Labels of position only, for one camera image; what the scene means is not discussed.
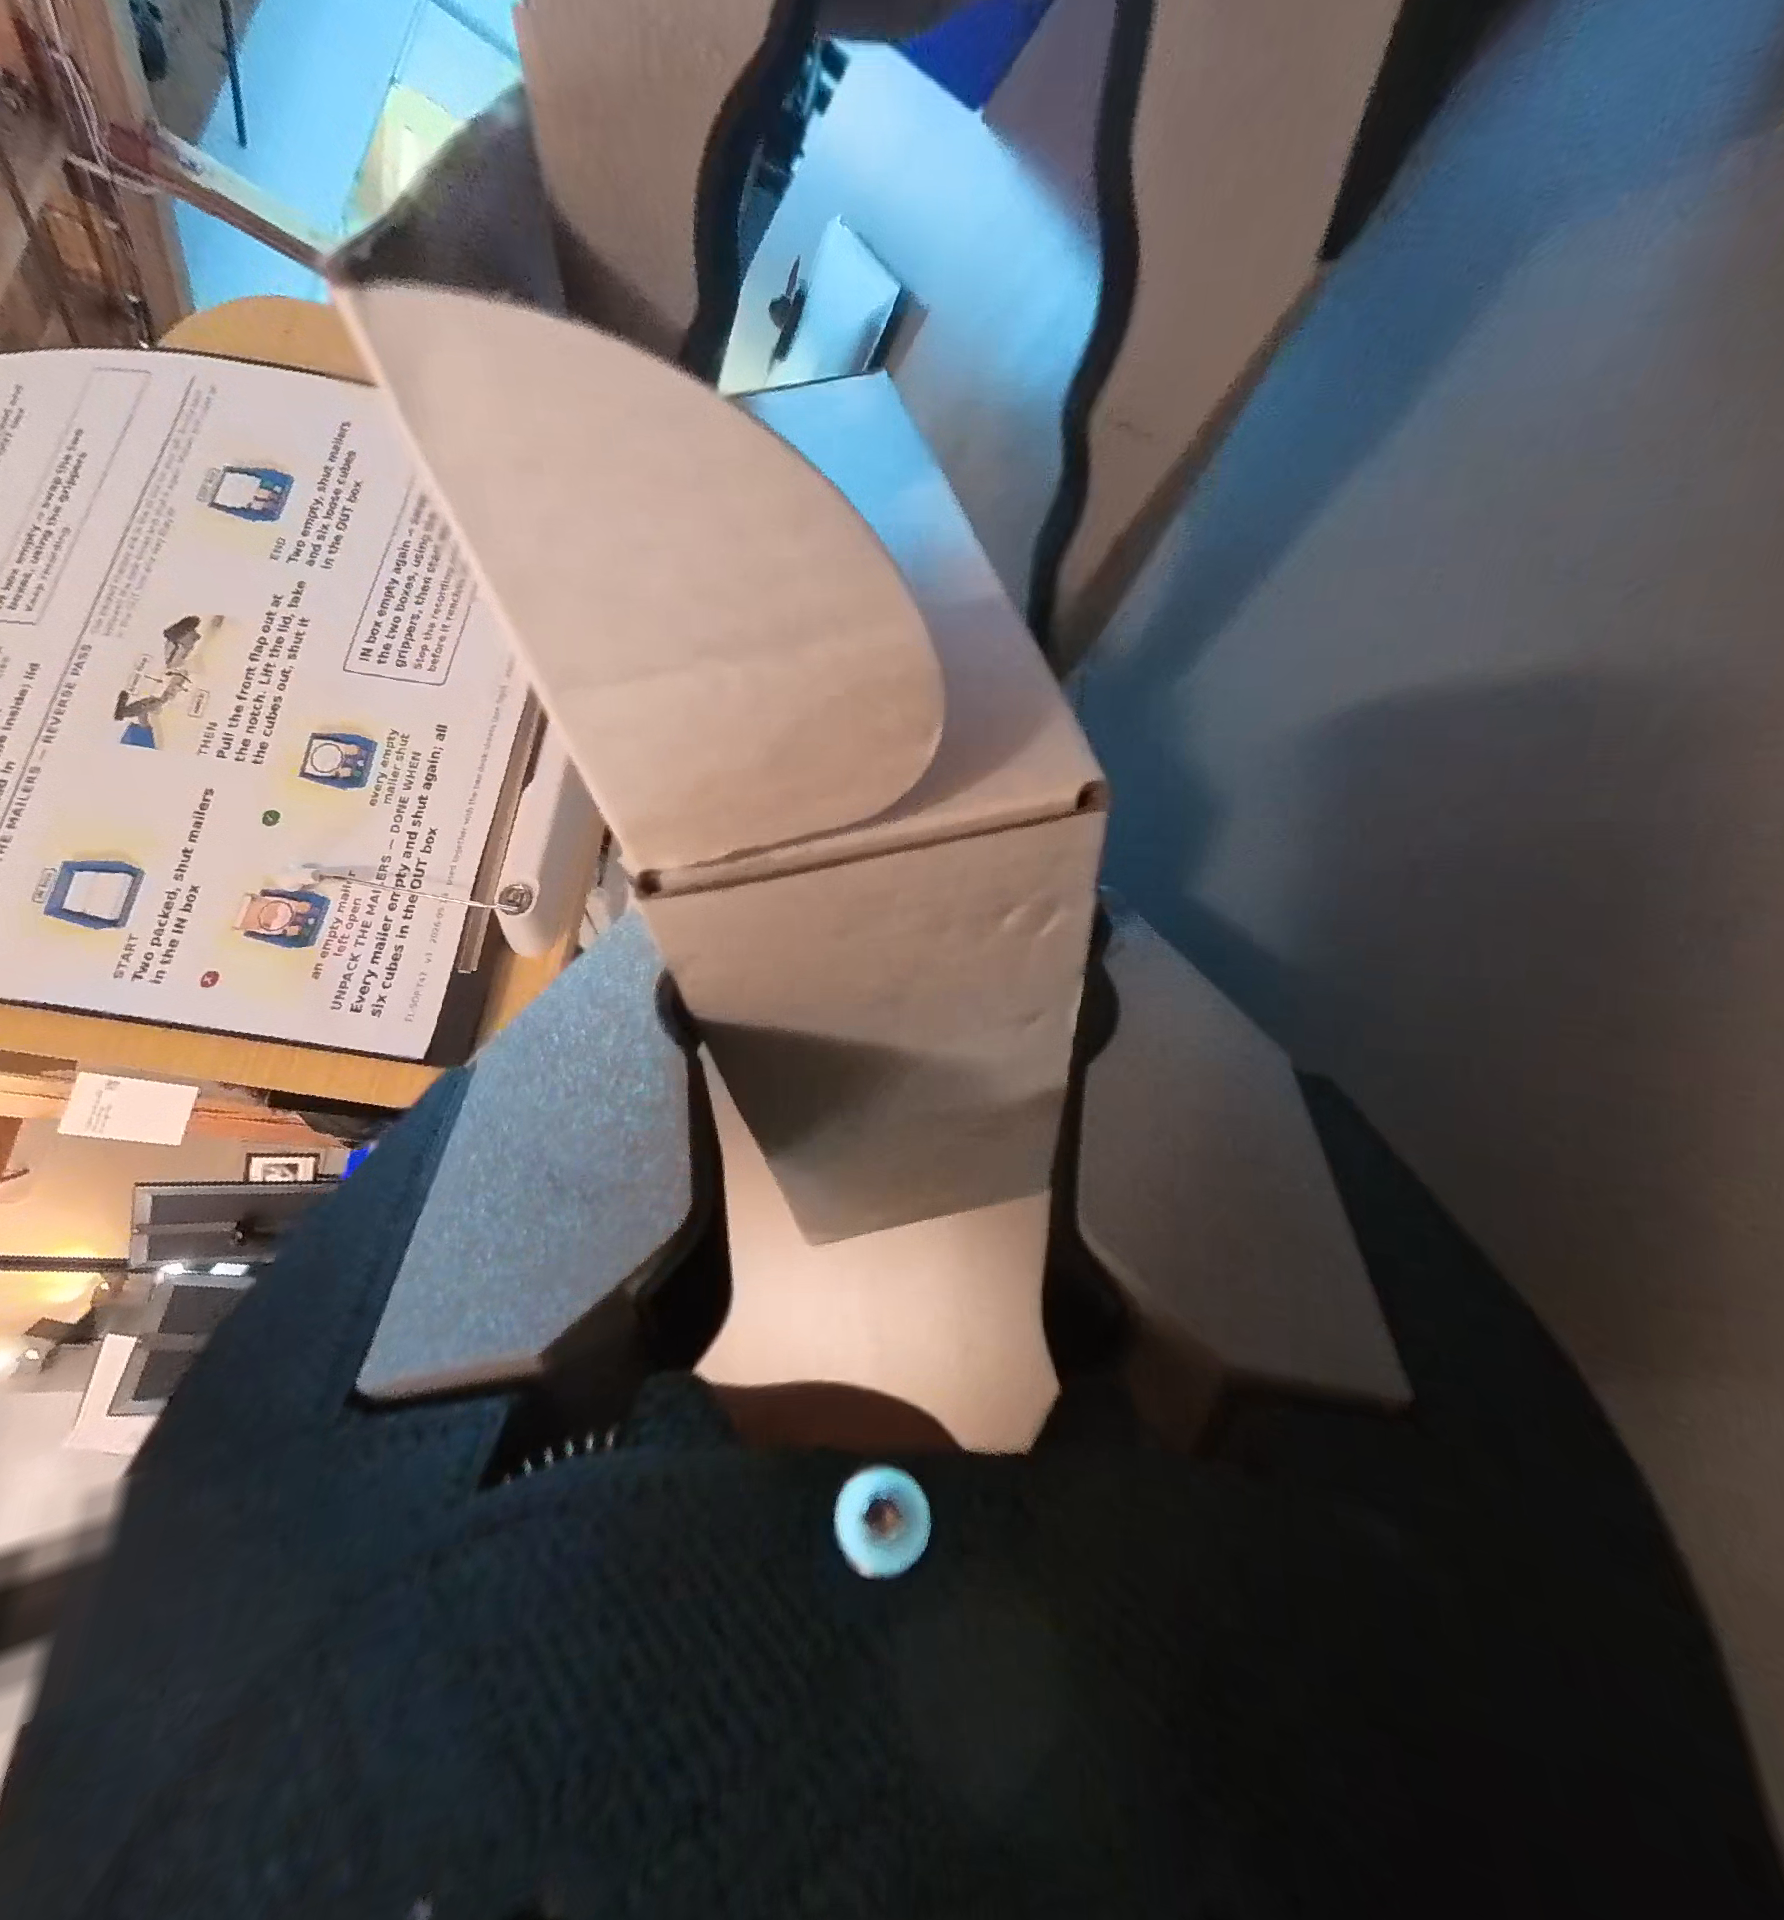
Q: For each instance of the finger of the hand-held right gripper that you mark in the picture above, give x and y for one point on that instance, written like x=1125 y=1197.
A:
x=607 y=151
x=1237 y=224

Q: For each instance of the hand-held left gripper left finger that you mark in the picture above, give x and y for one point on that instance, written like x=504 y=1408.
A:
x=532 y=1202

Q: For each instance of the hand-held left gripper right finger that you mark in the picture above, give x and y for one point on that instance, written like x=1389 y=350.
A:
x=1221 y=1202

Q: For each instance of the white cardboard mailer box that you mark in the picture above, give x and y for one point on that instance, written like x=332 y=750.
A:
x=711 y=601

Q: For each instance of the yellow sticky note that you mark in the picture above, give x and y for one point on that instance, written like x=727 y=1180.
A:
x=411 y=142

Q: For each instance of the small black knob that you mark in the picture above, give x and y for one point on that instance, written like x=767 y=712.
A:
x=792 y=307

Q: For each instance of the silver metal tray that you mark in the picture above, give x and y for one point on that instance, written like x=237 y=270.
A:
x=862 y=301

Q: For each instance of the instruction sheet on wooden stand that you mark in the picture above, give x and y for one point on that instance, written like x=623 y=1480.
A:
x=248 y=323

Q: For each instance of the printed instruction sheet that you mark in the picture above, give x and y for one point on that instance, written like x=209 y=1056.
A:
x=157 y=674

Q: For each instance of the white wall notice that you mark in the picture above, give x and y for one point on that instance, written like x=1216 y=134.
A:
x=119 y=1111

